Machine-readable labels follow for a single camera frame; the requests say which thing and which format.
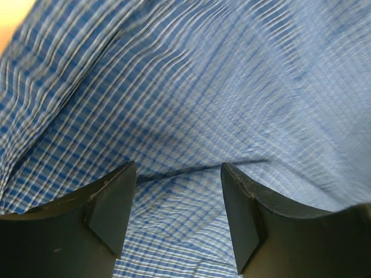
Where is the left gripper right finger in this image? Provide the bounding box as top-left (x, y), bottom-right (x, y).
top-left (221, 163), bottom-right (370, 277)

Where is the blue checkered long sleeve shirt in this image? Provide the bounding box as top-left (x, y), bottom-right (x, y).
top-left (1, 1), bottom-right (370, 277)

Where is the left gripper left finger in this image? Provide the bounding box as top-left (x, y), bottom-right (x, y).
top-left (1, 162), bottom-right (137, 277)

